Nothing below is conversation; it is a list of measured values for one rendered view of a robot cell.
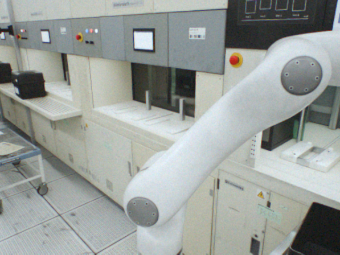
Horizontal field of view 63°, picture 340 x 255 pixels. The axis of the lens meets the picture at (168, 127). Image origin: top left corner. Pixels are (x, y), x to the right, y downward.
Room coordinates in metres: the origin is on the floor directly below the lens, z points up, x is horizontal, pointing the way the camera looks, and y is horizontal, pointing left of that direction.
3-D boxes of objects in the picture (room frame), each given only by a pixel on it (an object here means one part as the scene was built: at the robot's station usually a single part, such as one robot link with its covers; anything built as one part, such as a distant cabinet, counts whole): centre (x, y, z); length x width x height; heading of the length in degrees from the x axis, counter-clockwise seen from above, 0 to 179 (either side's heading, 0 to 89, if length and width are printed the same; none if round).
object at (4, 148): (2.33, 1.50, 0.47); 0.31 x 0.23 x 0.02; 65
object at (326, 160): (1.25, -0.70, 0.89); 0.22 x 0.21 x 0.04; 133
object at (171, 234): (0.62, 0.02, 1.07); 0.19 x 0.12 x 0.24; 163
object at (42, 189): (2.48, 1.61, 0.24); 0.97 x 0.52 x 0.48; 46
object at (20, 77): (2.97, 1.50, 0.93); 0.30 x 0.28 x 0.26; 40
